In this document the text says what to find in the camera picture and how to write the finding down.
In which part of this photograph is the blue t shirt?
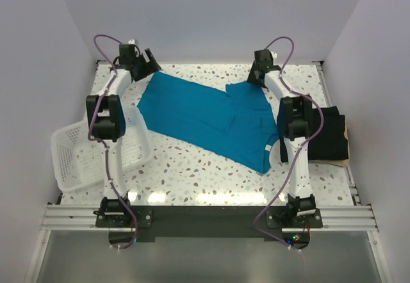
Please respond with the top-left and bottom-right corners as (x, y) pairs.
(138, 72), (279, 174)

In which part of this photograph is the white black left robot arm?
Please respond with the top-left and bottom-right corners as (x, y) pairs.
(85, 39), (161, 228)

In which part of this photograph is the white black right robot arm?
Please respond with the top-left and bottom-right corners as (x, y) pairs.
(247, 49), (316, 227)

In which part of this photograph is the black folded t shirt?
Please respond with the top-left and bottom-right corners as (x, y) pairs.
(277, 103), (343, 163)

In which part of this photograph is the white plastic basket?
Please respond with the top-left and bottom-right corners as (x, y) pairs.
(51, 106), (153, 191)

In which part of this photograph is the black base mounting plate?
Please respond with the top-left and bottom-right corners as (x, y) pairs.
(93, 206), (324, 245)

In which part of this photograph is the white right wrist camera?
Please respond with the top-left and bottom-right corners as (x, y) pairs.
(270, 51), (277, 60)

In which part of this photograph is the aluminium extrusion rail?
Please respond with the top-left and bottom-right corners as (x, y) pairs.
(40, 205), (98, 231)

